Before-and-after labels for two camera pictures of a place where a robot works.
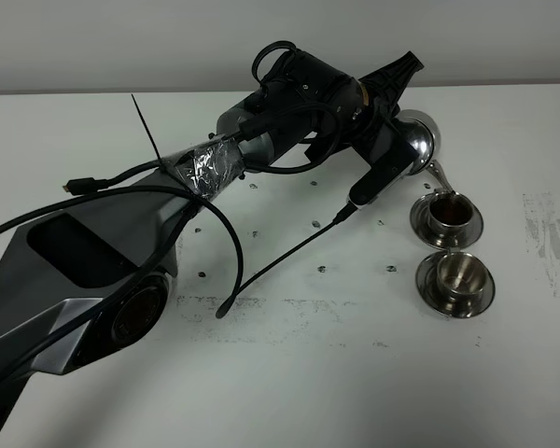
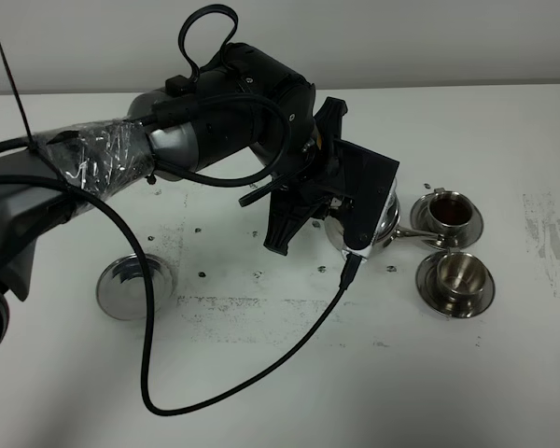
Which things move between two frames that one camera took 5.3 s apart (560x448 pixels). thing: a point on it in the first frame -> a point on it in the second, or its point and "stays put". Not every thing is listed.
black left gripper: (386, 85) -> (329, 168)
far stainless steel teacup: (449, 214) stays put
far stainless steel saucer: (419, 218) stays put
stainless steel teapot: (421, 134) -> (387, 230)
